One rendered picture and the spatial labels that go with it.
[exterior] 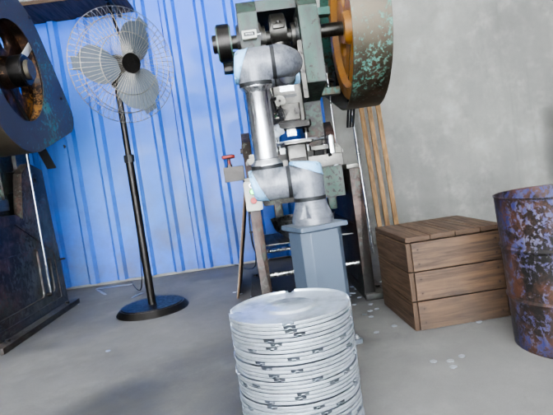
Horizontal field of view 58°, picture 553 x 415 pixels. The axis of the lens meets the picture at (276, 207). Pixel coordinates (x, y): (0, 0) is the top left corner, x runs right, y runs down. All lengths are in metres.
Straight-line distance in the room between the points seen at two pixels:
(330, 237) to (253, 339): 0.75
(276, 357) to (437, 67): 3.25
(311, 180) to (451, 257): 0.59
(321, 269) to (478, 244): 0.60
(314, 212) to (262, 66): 0.53
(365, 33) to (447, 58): 1.83
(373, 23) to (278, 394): 1.68
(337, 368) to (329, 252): 0.71
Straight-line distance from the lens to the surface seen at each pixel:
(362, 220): 2.37
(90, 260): 3.93
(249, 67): 1.78
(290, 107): 2.52
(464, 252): 1.98
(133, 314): 2.75
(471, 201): 4.12
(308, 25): 2.60
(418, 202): 3.97
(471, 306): 2.04
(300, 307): 1.19
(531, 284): 1.68
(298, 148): 2.44
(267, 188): 1.78
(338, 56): 3.01
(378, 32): 2.37
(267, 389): 1.16
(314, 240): 1.76
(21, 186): 3.14
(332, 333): 1.13
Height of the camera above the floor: 0.66
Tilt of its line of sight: 4 degrees down
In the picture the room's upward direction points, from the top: 8 degrees counter-clockwise
